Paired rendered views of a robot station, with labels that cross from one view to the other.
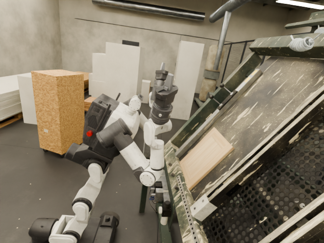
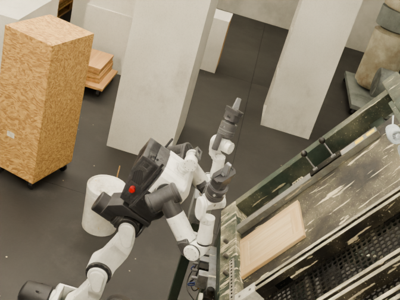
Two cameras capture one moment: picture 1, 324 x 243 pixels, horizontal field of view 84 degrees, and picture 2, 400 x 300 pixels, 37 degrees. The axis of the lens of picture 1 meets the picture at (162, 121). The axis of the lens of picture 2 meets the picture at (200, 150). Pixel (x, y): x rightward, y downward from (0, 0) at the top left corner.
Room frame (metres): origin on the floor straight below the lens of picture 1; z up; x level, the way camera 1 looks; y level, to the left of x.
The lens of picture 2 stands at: (-1.49, -0.02, 2.83)
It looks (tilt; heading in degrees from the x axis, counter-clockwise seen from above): 28 degrees down; 4
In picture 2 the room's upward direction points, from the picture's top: 16 degrees clockwise
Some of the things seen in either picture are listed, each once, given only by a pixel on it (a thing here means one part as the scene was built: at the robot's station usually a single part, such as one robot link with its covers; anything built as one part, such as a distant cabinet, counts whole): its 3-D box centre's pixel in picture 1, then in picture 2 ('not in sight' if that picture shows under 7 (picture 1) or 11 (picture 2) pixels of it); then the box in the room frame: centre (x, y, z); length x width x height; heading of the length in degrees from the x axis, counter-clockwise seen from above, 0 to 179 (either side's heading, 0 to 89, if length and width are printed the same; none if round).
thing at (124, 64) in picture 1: (125, 89); (167, 55); (3.80, 0.88, 0.88); 0.90 x 0.60 x 1.75; 2
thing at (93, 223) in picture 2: not in sight; (105, 200); (2.16, 0.80, 0.24); 0.32 x 0.30 x 0.47; 2
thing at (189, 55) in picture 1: (184, 81); (313, 41); (5.21, -0.46, 1.03); 0.60 x 0.58 x 2.05; 2
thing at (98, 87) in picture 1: (105, 91); (115, 31); (5.41, 1.85, 0.36); 0.80 x 0.58 x 0.72; 2
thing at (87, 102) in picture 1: (95, 106); (88, 71); (4.51, 1.81, 0.15); 0.61 x 0.51 x 0.31; 2
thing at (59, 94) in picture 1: (61, 114); (40, 104); (2.55, 1.55, 0.63); 0.50 x 0.42 x 1.25; 165
